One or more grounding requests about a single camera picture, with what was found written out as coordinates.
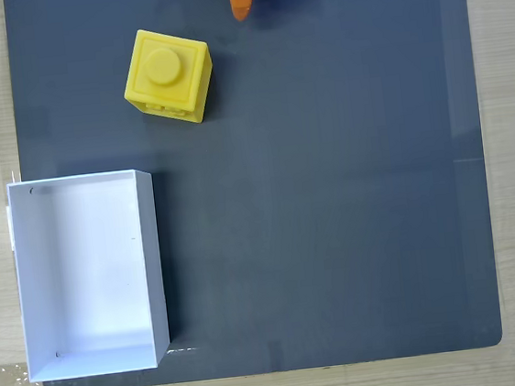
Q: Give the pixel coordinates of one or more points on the yellow stud toy block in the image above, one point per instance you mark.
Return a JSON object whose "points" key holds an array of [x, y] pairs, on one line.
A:
{"points": [[163, 74]]}

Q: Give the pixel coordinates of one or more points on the white open cardboard box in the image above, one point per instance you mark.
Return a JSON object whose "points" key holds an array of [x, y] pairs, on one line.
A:
{"points": [[91, 275]]}

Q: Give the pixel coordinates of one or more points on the dark grey table mat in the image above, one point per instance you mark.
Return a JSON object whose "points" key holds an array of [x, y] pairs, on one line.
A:
{"points": [[322, 195]]}

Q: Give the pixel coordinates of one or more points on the small white tape strip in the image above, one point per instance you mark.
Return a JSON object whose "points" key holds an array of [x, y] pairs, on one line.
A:
{"points": [[182, 350]]}

